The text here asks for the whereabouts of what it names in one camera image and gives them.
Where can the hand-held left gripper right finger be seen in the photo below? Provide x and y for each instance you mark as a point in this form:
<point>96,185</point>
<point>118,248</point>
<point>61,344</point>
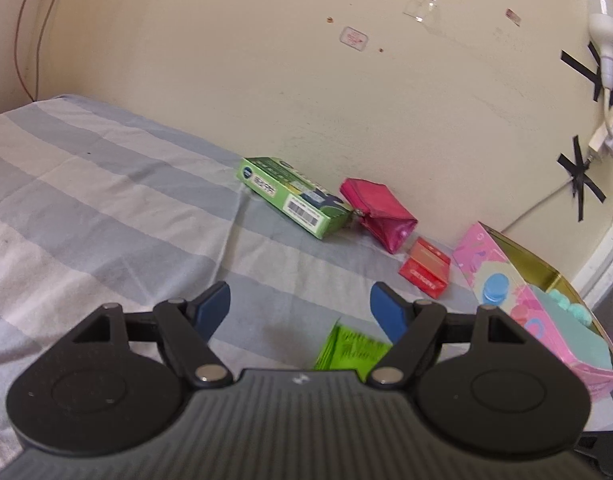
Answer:
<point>389,310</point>

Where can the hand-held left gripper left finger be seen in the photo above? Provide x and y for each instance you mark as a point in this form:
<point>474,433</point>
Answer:
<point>214,305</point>

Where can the small red box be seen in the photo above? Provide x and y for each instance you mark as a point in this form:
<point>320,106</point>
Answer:
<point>424,270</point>

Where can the green packet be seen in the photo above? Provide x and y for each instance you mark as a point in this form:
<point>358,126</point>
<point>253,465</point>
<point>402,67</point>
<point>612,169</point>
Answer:
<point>351,350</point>

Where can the magenta pouch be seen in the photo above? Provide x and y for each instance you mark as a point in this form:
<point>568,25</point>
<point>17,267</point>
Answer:
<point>381,210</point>

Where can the mint green pencil case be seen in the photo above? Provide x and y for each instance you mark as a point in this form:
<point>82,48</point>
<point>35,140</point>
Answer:
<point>589,350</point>

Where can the pink biscuit tin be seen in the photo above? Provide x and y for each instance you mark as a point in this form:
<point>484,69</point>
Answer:
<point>491,270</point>

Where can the long green box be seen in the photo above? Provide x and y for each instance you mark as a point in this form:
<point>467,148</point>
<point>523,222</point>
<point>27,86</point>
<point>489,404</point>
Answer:
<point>286,195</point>

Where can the striped bedsheet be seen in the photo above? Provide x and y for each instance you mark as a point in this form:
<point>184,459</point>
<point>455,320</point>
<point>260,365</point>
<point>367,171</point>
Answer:
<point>86,185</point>

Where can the large black tape cross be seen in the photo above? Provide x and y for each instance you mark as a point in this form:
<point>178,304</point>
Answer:
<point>580,180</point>

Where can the clear tape piece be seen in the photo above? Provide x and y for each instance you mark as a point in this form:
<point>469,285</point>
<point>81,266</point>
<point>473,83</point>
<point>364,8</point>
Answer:
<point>420,8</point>

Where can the small black tape cross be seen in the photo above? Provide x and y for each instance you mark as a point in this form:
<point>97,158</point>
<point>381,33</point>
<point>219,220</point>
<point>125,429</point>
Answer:
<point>576,64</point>

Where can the white window frame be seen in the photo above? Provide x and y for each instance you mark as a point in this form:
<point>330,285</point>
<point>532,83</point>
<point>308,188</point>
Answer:
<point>604,265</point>

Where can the clear wall sticker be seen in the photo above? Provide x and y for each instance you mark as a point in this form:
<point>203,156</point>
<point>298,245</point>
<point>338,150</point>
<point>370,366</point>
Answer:
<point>353,38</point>

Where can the white switch adapter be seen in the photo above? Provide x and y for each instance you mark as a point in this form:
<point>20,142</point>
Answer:
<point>606,142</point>

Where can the small red wall sticker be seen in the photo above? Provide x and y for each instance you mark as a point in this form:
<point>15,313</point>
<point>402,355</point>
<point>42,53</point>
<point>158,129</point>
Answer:
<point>512,16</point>

